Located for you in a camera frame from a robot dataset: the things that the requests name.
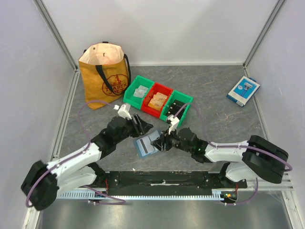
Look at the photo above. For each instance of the black VIP credit card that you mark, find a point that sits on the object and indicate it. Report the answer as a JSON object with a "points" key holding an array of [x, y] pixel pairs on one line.
{"points": [[177, 105]]}

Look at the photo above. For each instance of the silver credit card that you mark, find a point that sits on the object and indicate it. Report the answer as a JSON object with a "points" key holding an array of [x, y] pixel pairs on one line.
{"points": [[137, 95]]}

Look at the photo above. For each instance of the gold card in bin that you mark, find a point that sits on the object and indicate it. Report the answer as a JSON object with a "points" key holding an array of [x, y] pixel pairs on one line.
{"points": [[161, 97]]}

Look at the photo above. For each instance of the green plastic bin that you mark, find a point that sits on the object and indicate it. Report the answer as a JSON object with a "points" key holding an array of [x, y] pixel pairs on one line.
{"points": [[176, 95], [128, 96]]}

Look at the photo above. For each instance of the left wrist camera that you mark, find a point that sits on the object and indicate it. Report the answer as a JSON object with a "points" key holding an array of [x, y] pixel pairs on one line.
{"points": [[123, 111]]}

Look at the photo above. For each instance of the left green plastic bin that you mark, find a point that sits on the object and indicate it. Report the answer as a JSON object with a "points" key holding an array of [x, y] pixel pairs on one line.
{"points": [[128, 96]]}

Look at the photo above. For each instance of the brown Trader Joe's paper bag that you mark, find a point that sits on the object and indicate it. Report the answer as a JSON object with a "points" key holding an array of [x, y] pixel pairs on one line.
{"points": [[105, 72]]}

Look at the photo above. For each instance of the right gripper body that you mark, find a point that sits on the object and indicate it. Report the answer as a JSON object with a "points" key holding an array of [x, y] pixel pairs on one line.
{"points": [[164, 142]]}

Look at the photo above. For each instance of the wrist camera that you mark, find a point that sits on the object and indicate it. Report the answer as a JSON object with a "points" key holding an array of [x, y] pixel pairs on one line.
{"points": [[173, 122], [123, 111]]}

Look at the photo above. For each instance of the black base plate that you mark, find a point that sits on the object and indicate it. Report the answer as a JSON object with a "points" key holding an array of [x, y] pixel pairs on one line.
{"points": [[163, 183]]}

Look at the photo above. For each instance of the blue leather card holder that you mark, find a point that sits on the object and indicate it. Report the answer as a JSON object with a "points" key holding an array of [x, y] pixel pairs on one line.
{"points": [[154, 135]]}

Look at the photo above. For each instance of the red plastic bin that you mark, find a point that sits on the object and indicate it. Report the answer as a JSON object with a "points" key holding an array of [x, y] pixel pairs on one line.
{"points": [[156, 88]]}

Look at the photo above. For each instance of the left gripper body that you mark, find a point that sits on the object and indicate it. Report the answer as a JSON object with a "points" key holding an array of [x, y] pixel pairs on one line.
{"points": [[130, 130]]}

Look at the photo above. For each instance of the silver card in bin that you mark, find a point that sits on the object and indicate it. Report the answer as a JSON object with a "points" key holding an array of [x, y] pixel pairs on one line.
{"points": [[142, 90]]}

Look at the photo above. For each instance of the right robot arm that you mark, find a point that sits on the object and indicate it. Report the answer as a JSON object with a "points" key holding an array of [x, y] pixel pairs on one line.
{"points": [[254, 158]]}

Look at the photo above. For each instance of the right green plastic bin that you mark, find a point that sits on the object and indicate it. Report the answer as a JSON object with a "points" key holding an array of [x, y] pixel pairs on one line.
{"points": [[176, 95]]}

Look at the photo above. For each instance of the blue razor box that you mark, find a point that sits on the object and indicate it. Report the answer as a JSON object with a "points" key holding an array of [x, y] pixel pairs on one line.
{"points": [[243, 91]]}

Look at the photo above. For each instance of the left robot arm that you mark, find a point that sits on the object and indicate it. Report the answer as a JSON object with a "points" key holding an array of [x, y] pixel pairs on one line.
{"points": [[46, 181]]}

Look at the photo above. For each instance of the gold credit card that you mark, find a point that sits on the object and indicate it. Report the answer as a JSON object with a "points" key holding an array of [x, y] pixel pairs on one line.
{"points": [[155, 104], [155, 98]]}

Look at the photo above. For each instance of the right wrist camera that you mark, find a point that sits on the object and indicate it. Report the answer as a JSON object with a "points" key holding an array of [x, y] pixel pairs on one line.
{"points": [[173, 122]]}

